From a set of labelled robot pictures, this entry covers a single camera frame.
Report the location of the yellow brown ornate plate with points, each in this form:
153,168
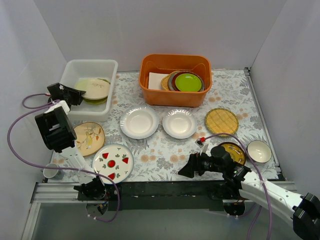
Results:
236,152

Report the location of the floral pattern table mat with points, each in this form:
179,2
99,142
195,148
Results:
160,156

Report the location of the round woven bamboo mat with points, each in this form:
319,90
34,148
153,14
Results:
221,120

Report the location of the grey speckled plate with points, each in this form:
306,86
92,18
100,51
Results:
170,81

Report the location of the white bowl teal rim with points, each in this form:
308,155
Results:
259,151

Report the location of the pale green cream plate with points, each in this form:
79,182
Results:
95,89

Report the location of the small white paper plate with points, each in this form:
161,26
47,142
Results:
179,123

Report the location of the dark red plate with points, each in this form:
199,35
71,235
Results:
180,72

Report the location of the white ceramic cup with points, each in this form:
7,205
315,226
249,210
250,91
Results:
53,174

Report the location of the black aluminium base frame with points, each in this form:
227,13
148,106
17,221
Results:
154,195

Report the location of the small woven bamboo tray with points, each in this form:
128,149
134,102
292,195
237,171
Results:
165,80

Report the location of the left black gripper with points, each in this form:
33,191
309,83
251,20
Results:
64,92

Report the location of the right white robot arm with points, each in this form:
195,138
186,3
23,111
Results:
300,211

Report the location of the large white paper plate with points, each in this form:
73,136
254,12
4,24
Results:
139,122

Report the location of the tan bird pattern plate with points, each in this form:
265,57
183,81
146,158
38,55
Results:
90,138

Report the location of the white plastic bin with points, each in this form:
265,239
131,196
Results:
83,69

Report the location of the lime green round plate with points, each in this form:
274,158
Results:
188,82

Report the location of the white paper sheet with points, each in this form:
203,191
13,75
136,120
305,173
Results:
154,80

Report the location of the orange plastic bin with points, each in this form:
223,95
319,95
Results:
167,64

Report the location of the green polka dot plate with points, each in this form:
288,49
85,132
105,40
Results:
97,101

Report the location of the white watermelon pattern plate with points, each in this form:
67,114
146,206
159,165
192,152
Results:
114,161

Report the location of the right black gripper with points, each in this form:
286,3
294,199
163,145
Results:
196,165

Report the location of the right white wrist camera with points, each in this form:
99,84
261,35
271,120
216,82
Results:
201,143

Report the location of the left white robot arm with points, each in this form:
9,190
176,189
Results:
59,135

